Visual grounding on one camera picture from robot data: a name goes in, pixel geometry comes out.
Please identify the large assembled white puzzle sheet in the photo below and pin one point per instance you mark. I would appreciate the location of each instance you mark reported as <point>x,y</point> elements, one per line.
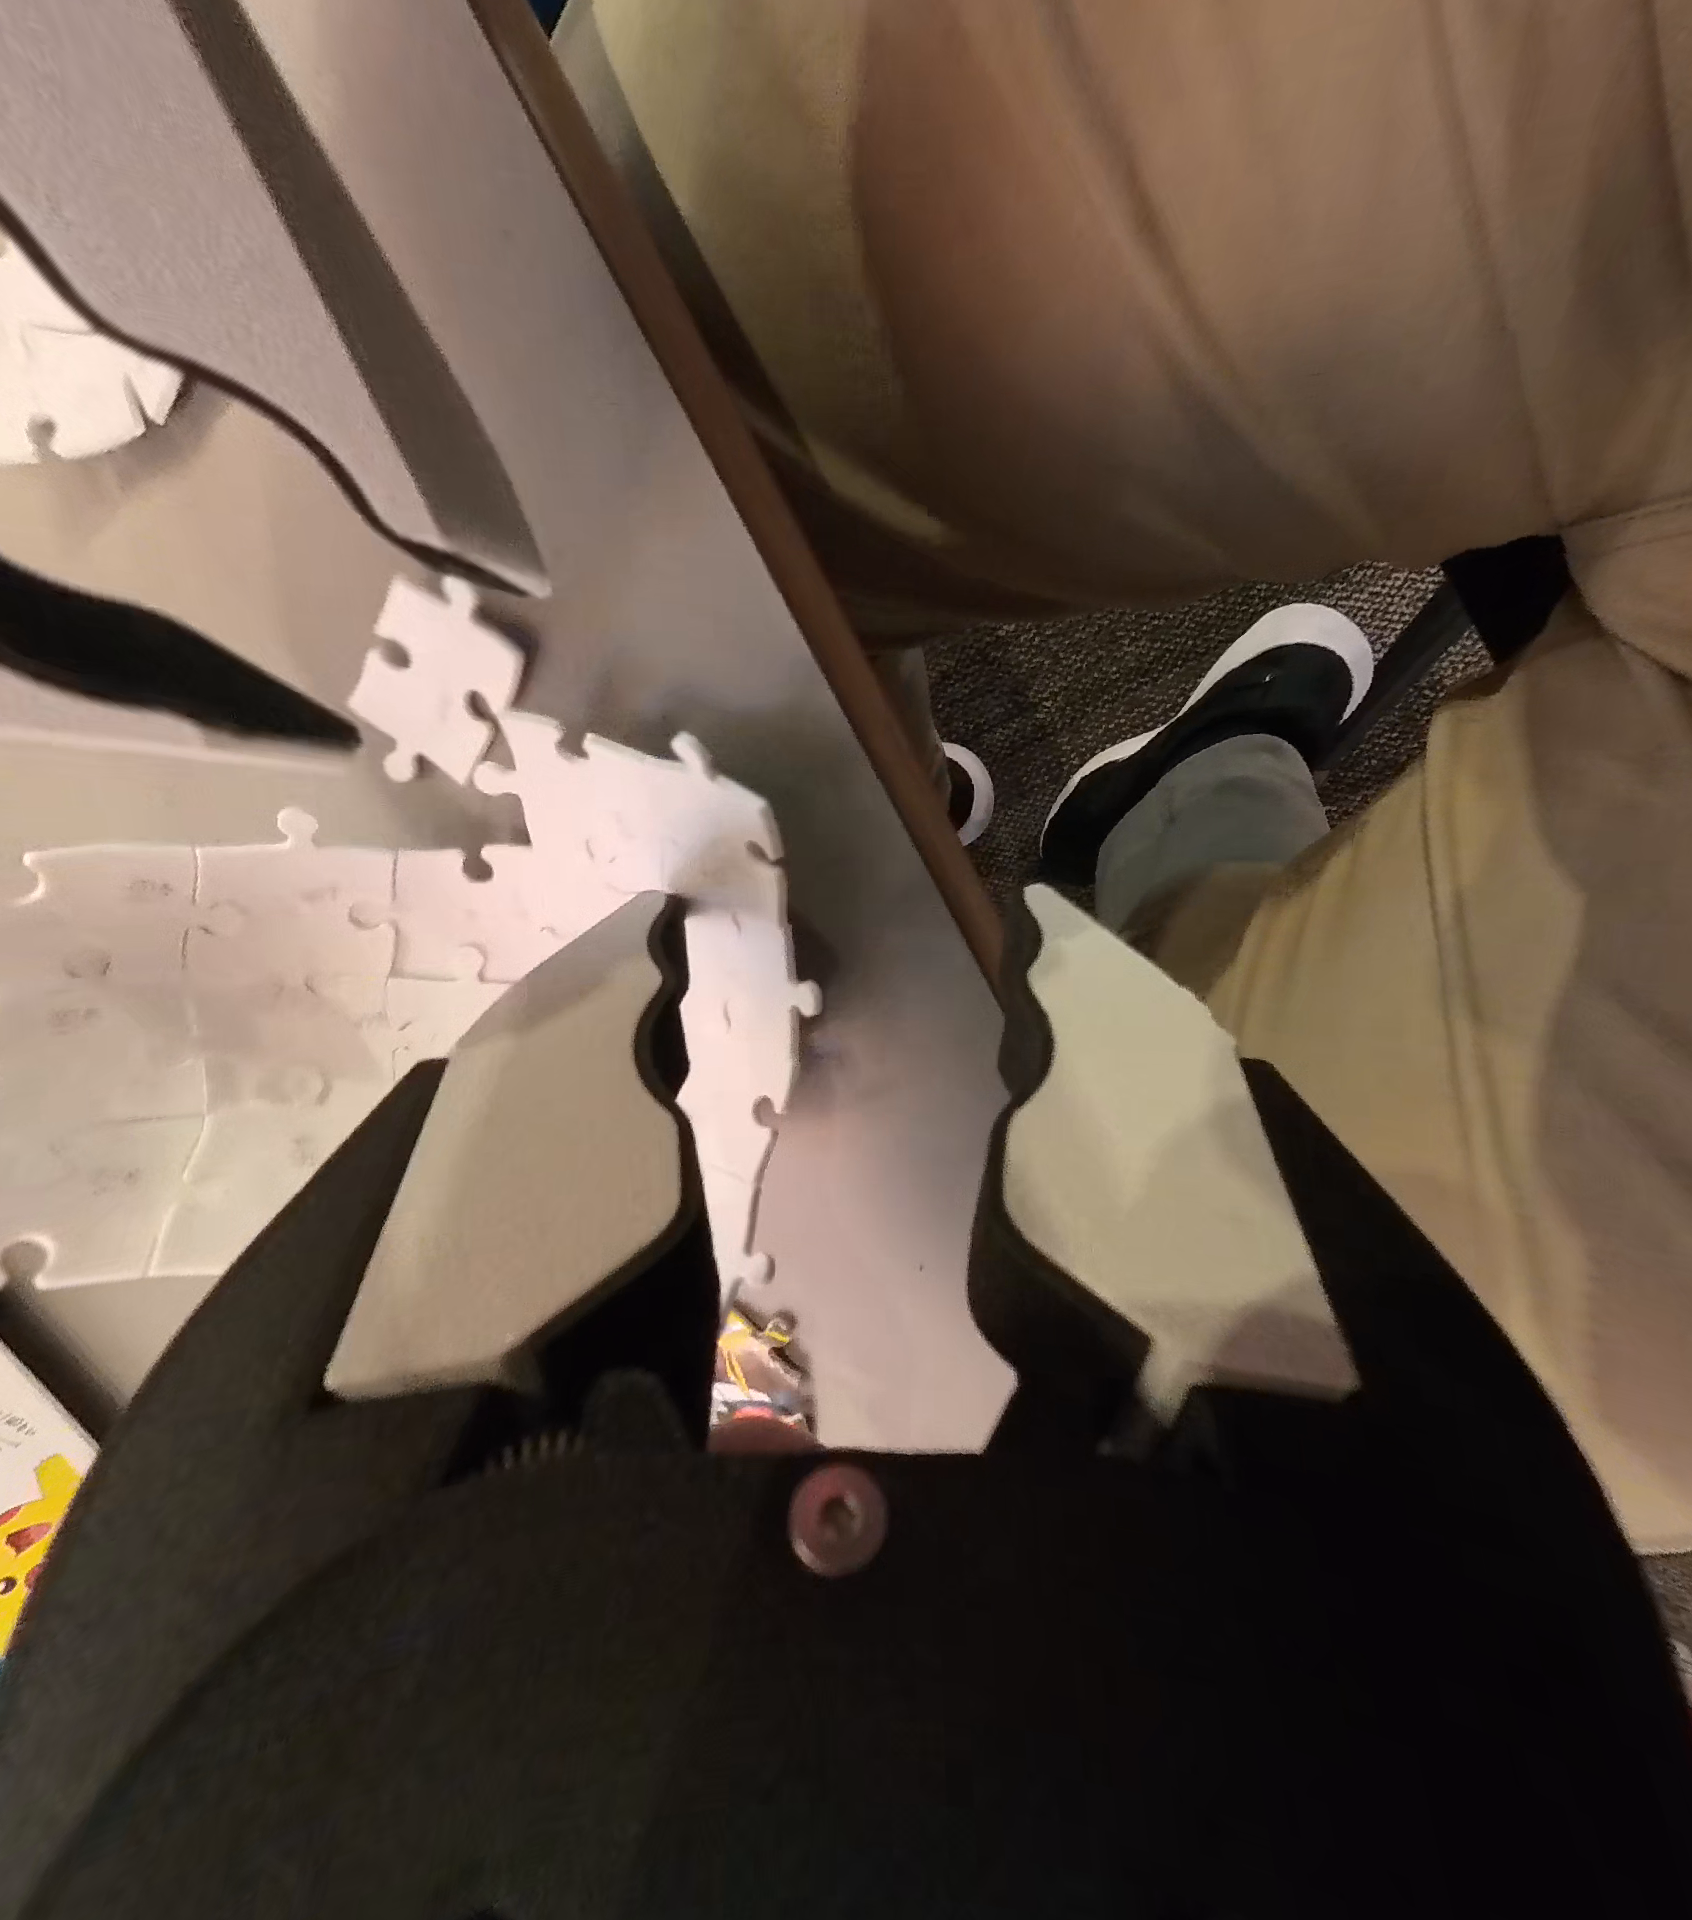
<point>185,1020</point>

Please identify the colourful printed packaging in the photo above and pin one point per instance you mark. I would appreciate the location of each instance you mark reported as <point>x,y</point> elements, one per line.
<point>756,1358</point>

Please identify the black chair base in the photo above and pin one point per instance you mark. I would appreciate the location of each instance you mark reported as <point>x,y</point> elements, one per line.
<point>1498,593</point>

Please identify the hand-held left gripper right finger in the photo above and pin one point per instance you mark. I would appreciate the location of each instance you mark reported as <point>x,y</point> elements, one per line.
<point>1160,1200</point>

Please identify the person's left leg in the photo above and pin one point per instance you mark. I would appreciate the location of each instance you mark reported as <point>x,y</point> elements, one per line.
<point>1536,1050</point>

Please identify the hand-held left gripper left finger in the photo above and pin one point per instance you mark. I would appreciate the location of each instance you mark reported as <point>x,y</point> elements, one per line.
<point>515,1214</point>

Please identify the single white puzzle piece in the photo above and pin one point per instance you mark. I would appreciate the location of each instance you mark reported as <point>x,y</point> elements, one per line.
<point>441,674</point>

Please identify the curved assembled white puzzle section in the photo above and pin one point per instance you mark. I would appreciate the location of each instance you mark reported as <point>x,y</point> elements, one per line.
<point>20,367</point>

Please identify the person's right shoe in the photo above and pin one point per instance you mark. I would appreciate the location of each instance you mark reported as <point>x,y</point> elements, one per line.
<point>968,787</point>

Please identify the person's left shoe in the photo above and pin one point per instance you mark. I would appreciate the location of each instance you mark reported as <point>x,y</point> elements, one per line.
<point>1235,704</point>

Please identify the person's shoe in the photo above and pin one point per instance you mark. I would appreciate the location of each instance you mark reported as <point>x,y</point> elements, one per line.
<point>968,787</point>
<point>1235,704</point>

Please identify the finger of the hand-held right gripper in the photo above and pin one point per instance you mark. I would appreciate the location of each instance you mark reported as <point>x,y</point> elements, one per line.
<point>5,683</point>
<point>110,150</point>

